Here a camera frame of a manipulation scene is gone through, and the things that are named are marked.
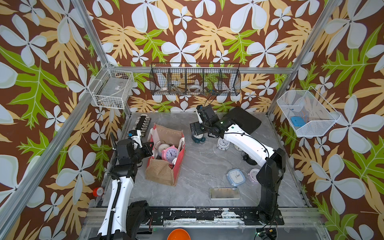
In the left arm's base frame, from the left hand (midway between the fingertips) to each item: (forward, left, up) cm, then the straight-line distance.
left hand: (153, 141), depth 78 cm
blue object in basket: (+11, -80, +4) cm, 81 cm away
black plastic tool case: (+28, -62, -16) cm, 70 cm away
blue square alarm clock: (-12, -46, -18) cm, 51 cm away
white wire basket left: (+29, +27, +13) cm, 42 cm away
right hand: (+11, -23, 0) cm, 25 cm away
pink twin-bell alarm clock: (-2, -8, -9) cm, 12 cm away
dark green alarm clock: (+14, -25, -18) cm, 34 cm away
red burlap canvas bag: (-13, -3, -6) cm, 15 cm away
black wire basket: (+42, -22, +10) cm, 49 cm away
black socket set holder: (+28, +17, -20) cm, 39 cm away
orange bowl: (-39, -15, -16) cm, 45 cm away
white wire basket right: (+9, -86, +11) cm, 87 cm away
